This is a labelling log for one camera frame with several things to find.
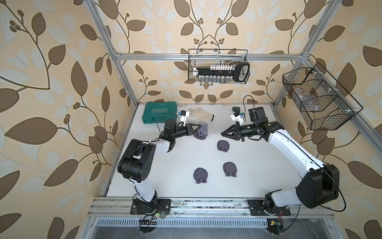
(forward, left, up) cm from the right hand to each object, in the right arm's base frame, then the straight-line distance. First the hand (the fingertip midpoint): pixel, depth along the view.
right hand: (222, 134), depth 75 cm
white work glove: (+33, +9, -21) cm, 40 cm away
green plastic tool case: (+34, +41, -18) cm, 56 cm away
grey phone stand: (-12, +12, -23) cm, 29 cm away
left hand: (+10, +12, -4) cm, 16 cm away
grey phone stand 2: (-9, -6, -23) cm, 25 cm away
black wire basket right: (+8, -51, +11) cm, 53 cm away
